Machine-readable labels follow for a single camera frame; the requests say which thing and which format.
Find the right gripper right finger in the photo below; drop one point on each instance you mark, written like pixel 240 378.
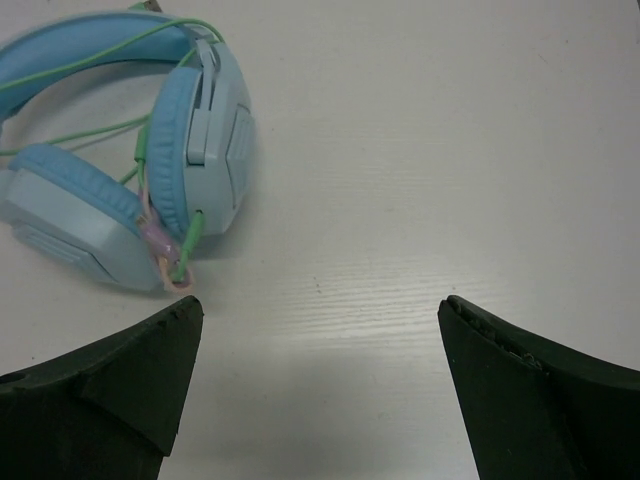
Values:
pixel 536 409

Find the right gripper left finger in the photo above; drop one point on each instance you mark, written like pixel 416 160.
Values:
pixel 108 410

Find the light blue headphones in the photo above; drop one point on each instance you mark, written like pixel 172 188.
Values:
pixel 192 156

